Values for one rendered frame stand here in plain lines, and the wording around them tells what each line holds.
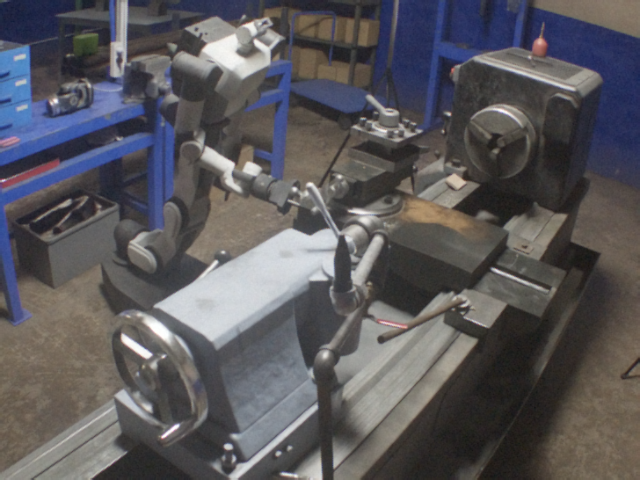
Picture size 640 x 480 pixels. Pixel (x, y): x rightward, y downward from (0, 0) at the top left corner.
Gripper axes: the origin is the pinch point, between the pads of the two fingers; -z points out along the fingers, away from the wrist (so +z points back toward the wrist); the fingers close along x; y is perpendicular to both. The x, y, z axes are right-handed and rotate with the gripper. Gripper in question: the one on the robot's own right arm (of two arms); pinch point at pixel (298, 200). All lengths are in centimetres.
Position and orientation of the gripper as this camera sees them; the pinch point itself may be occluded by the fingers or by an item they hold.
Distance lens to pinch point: 218.6
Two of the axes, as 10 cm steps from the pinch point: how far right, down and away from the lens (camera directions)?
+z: -8.3, -3.4, 4.5
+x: -4.2, 9.0, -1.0
